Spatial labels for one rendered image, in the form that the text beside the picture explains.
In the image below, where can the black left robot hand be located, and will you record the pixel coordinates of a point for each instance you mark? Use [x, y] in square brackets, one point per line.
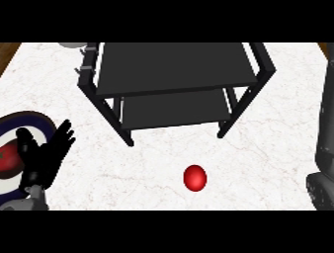
[44, 158]

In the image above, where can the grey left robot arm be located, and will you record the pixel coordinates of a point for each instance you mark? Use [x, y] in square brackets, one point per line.
[26, 201]

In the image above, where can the black tiered shelf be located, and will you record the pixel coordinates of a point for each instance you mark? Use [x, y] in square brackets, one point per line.
[173, 72]

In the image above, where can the red tomato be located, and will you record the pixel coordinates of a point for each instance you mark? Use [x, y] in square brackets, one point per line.
[4, 159]

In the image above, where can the red oval vegetable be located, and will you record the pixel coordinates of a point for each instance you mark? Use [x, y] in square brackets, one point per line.
[195, 178]

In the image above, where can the grey round object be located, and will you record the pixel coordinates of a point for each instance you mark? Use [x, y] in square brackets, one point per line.
[71, 44]

